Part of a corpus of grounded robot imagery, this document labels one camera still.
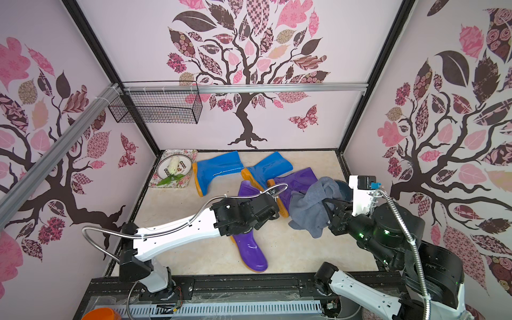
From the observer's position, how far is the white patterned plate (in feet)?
3.57

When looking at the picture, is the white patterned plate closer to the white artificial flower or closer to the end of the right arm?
the white artificial flower

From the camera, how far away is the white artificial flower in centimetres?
106

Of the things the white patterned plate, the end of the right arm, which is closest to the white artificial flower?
the white patterned plate
